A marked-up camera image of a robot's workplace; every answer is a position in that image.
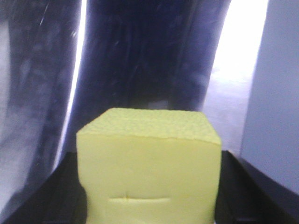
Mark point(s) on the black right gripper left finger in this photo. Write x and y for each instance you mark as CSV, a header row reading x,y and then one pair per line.
x,y
60,200

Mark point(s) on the yellow foam block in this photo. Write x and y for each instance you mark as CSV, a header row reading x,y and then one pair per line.
x,y
142,166

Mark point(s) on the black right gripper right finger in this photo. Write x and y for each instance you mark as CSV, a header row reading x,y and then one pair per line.
x,y
247,196

